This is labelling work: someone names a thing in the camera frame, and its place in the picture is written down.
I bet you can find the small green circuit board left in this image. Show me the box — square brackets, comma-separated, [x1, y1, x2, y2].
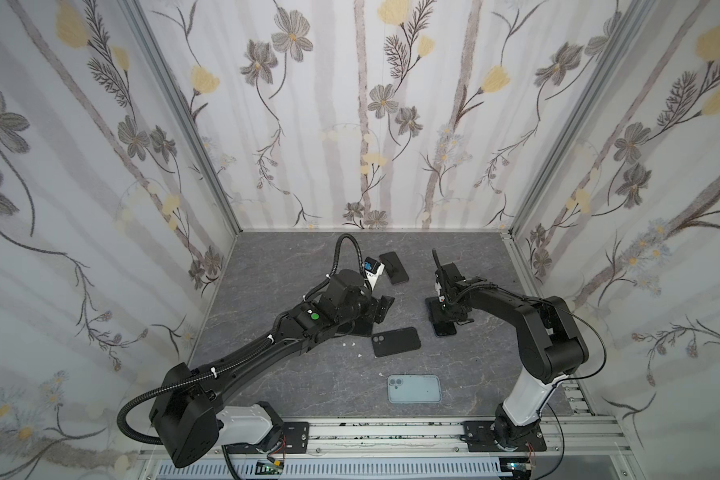
[254, 460, 284, 476]

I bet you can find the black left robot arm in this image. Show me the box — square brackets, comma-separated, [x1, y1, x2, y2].
[149, 270, 394, 468]

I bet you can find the small green circuit board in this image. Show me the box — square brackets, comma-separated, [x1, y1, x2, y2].
[254, 460, 284, 476]
[499, 458, 534, 480]

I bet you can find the right thin black cable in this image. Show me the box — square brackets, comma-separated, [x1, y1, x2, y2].
[530, 311, 608, 480]

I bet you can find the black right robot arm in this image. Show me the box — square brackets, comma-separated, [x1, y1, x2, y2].
[429, 263, 589, 451]

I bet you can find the left corrugated black cable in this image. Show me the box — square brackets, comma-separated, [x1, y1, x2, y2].
[116, 365, 217, 446]

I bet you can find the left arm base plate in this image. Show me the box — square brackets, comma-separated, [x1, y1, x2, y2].
[224, 422, 310, 455]

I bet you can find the white slotted cable duct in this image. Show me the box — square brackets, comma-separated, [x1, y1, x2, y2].
[154, 458, 511, 480]

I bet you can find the aluminium frame rail front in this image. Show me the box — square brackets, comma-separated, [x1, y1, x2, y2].
[137, 416, 634, 460]

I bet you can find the small green circuit board right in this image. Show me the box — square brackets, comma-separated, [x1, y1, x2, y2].
[499, 458, 534, 480]

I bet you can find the black phone case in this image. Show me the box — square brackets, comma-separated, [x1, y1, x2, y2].
[371, 327, 421, 358]

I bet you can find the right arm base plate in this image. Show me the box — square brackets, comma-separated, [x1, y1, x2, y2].
[461, 417, 547, 453]

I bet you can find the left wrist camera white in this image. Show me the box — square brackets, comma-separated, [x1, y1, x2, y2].
[362, 257, 385, 291]

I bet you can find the light blue phone case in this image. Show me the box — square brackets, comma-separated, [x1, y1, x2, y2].
[387, 375, 442, 404]

